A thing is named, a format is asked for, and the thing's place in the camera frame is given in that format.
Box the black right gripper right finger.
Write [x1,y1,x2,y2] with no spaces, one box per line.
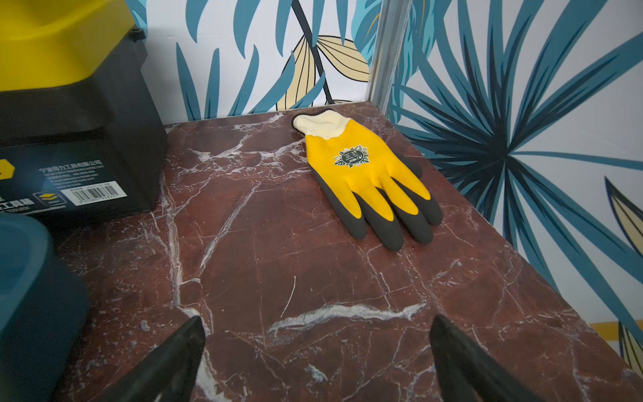
[430,314,542,401]

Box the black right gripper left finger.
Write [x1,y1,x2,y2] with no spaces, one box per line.
[97,316,206,401]

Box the teal plastic tray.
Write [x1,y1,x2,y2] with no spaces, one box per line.
[1,214,90,401]

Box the yellow white work glove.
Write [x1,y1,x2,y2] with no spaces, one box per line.
[292,110,443,251]

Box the yellow black toolbox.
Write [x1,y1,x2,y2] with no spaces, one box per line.
[1,1,167,229]

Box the aluminium corner post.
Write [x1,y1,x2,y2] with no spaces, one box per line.
[368,0,412,116]

